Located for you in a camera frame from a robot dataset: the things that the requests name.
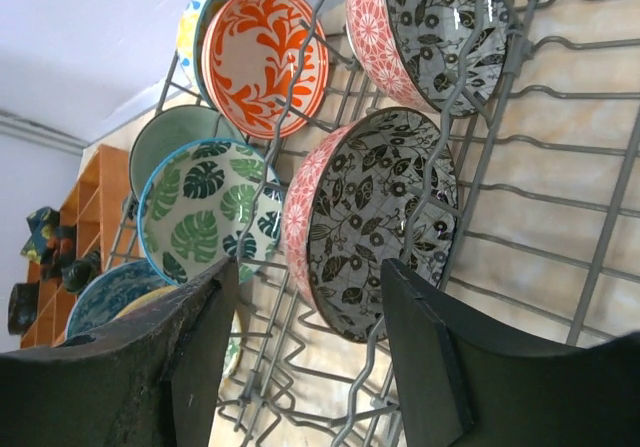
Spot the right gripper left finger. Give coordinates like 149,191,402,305
1,259,239,446

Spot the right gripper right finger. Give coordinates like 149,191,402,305
381,259,639,446

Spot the orange green star bowl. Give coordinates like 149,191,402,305
112,284,244,381

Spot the pink bowl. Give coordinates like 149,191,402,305
346,0,510,118
282,107,458,343

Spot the blue dotted bowl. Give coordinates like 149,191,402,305
65,260,167,338

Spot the blue flower rolled cloth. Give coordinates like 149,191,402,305
7,282,40,336

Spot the yellow flower dark cloth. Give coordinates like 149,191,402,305
20,207,77,267

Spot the wooden compartment tray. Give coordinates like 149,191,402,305
20,145,138,349

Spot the green leaf bowl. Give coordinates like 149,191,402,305
137,138,283,285

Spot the pale green bowl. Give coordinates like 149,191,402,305
129,105,244,199

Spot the orange patterned bowl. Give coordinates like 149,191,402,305
201,0,329,140

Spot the yellow blue patterned bowl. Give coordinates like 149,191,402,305
176,0,229,108

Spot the grey wire dish rack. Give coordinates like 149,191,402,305
99,0,640,447

